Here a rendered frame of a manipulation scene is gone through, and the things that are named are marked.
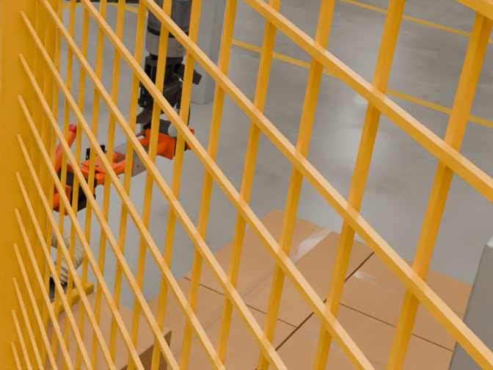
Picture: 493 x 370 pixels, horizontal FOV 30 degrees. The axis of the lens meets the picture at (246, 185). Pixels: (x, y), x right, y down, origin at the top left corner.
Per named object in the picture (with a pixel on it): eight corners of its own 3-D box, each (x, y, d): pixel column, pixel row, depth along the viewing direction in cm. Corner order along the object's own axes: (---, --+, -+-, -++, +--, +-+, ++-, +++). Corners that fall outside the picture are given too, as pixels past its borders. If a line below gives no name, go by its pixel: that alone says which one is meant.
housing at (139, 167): (133, 178, 188) (135, 158, 186) (106, 167, 191) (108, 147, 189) (152, 168, 194) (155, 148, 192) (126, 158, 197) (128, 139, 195)
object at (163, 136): (171, 160, 198) (174, 139, 196) (143, 150, 201) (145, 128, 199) (191, 149, 205) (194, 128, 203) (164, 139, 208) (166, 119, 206)
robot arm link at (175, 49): (163, 21, 194) (201, 33, 191) (161, 43, 197) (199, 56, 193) (138, 29, 187) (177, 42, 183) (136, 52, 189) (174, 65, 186)
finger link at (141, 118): (120, 132, 200) (136, 100, 195) (136, 125, 205) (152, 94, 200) (130, 142, 199) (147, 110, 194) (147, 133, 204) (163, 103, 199)
